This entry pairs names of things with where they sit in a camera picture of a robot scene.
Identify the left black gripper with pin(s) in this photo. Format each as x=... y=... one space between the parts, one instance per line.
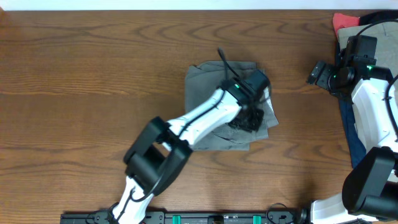
x=255 y=128

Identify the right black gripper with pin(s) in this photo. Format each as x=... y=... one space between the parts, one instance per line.
x=323 y=80

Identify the grey shorts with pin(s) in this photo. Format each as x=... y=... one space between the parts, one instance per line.
x=200 y=83

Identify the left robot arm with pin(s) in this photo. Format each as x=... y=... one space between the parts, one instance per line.
x=162 y=149

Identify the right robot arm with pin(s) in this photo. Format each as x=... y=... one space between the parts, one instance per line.
x=369 y=192

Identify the red cloth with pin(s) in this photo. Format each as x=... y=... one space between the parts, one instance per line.
x=341 y=21

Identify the beige folded trousers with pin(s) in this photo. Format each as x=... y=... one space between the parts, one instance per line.
x=386 y=48

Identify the black cloth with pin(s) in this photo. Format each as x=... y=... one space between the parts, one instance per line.
x=377 y=16

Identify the navy blue cloth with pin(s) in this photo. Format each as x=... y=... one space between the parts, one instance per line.
x=356 y=148

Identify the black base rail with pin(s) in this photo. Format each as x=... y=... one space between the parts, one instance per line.
x=277 y=214

